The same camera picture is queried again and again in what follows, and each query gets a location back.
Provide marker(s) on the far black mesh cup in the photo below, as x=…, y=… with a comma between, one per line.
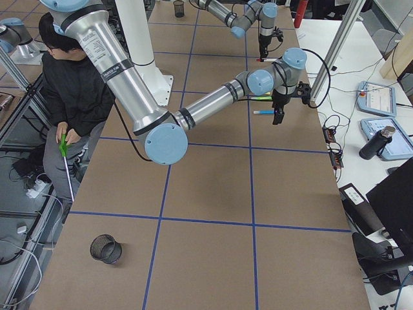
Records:
x=179, y=8

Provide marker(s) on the white pedestal column base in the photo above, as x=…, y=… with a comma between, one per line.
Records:
x=135, y=28

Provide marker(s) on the black water bottle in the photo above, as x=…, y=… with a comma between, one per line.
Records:
x=377, y=143

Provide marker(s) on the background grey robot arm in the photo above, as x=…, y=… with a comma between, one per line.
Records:
x=14, y=35

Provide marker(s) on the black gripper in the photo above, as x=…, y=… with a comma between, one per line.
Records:
x=279, y=101
x=264, y=42

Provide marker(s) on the green handled stick tool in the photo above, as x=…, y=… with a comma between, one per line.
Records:
x=63, y=150

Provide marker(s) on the orange black electronics board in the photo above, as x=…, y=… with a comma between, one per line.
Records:
x=335, y=150

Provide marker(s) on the teach pendant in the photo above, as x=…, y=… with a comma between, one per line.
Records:
x=376, y=99
x=400, y=148

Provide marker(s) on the upper teach pendant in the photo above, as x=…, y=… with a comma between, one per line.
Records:
x=376, y=99

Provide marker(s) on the lower teach pendant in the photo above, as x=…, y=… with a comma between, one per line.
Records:
x=400, y=148

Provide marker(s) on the blue marker pen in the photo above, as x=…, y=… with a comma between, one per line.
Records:
x=263, y=112

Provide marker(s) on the black computer monitor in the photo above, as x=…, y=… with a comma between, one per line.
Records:
x=391, y=200

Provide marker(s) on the grey aluminium frame post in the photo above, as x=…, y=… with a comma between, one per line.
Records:
x=350, y=11

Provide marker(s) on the white power strip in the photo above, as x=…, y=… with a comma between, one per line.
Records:
x=37, y=189

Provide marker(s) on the red fire extinguisher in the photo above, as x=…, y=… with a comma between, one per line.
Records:
x=300, y=12

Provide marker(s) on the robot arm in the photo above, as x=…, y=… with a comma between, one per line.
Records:
x=163, y=133
x=243, y=15

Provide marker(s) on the near black mesh cup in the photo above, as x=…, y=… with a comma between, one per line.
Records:
x=106, y=249

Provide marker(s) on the black mesh cup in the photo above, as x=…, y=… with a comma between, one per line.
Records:
x=179, y=8
x=106, y=249

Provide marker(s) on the green marker pen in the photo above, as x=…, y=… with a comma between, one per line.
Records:
x=261, y=98

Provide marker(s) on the seated person in black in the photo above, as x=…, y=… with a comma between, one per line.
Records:
x=79, y=103

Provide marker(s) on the red marker pen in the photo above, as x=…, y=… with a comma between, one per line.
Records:
x=266, y=60

